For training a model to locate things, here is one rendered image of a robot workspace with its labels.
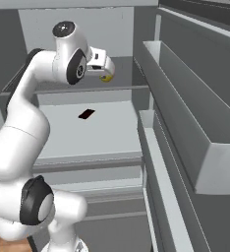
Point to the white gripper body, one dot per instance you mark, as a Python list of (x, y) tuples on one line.
[(109, 67)]

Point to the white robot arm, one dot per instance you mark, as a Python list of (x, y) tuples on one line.
[(28, 138)]

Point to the yellow banana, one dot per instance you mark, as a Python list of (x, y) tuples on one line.
[(106, 79)]

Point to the glass fridge shelf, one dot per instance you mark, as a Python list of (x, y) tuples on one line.
[(126, 75)]

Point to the grey fridge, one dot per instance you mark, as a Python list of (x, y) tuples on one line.
[(97, 29)]

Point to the grey fridge door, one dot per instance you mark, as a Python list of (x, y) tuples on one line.
[(202, 82)]

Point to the grey fridge drawer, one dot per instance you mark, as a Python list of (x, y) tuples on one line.
[(120, 226)]

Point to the small black flat item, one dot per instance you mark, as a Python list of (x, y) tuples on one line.
[(86, 113)]

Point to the large grey door bin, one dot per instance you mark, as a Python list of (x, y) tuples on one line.
[(199, 131)]

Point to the long grey door bin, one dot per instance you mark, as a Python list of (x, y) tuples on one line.
[(166, 183)]

